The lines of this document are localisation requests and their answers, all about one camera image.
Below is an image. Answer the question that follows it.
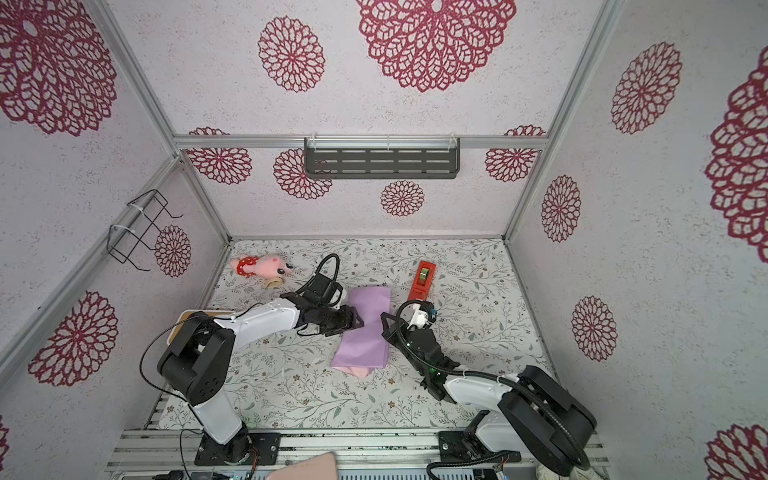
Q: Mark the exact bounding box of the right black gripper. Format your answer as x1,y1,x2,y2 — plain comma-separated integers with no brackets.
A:
383,311,430,381

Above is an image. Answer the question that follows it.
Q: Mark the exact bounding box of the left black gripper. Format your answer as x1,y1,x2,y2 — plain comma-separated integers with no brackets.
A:
317,305,364,339

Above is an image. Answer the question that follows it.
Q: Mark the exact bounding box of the pink wrapping paper sheet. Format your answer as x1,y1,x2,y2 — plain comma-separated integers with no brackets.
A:
331,286,391,378

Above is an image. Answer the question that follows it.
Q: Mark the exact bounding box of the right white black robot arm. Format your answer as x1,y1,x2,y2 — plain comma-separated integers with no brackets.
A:
380,300,597,476

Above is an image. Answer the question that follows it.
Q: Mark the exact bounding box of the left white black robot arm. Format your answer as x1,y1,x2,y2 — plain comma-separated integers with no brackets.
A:
157,253,364,448

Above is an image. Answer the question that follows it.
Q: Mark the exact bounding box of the white wooden tissue box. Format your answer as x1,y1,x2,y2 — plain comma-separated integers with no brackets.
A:
166,309,235,345

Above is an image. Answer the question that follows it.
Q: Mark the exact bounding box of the red tape dispenser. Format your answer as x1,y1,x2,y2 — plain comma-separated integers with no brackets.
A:
408,261,437,300

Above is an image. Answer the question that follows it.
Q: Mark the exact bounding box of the pink plush toy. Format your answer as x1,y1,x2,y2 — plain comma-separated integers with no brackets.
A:
230,255,294,280

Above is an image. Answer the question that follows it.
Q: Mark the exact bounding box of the pink cloth at bottom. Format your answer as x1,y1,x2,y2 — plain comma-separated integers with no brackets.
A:
266,452,339,480

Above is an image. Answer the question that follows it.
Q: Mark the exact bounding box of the white cloth bottom right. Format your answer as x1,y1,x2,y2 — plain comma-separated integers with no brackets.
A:
535,463,609,480

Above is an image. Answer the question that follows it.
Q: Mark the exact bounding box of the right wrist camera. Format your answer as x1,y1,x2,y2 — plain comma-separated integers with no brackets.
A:
406,304,436,330

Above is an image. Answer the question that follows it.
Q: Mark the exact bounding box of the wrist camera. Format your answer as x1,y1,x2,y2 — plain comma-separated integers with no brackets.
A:
305,274,343,306
406,304,436,330

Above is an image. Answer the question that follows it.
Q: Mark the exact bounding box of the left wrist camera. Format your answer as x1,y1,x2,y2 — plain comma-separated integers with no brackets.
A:
305,274,343,306

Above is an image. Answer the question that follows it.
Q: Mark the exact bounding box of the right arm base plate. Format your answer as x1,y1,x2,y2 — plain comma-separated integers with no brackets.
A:
437,431,522,464

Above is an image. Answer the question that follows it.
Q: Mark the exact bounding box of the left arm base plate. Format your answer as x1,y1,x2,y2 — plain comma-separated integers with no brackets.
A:
194,433,281,467

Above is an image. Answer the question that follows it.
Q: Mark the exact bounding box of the grey wall shelf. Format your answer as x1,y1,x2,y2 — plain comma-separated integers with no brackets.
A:
304,136,461,180

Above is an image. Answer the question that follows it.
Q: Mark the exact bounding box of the black wire wall rack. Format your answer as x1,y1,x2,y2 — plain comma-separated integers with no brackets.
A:
105,189,183,272

